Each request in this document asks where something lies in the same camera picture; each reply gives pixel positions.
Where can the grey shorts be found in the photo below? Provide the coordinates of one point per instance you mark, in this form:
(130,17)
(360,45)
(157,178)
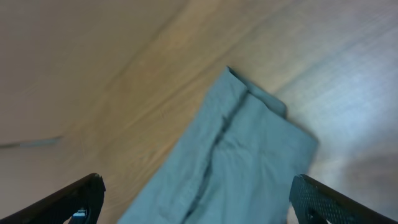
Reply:
(235,163)

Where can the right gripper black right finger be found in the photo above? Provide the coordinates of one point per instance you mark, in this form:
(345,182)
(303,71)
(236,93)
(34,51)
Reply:
(314,202)

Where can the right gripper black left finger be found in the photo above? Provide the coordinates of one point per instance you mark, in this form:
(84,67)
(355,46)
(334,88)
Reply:
(79,202)

